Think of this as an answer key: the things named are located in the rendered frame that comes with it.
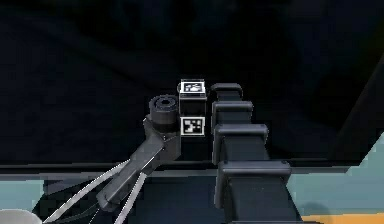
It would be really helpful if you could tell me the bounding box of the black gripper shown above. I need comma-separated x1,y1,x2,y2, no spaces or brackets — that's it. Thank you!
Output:
42,94,183,224

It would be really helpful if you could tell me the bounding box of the pale grey round object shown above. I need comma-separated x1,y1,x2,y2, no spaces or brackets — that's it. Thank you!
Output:
0,208,43,224

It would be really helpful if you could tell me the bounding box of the large black cupboard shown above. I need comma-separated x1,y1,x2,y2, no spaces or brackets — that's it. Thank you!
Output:
0,0,384,183

